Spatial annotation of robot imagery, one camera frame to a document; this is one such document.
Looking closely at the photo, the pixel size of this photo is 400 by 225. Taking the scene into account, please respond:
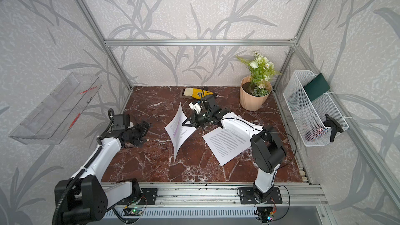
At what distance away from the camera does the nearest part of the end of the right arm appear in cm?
65

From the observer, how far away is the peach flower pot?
3.13ft

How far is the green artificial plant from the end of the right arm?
14.8 inches

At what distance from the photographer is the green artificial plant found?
35.7 inches
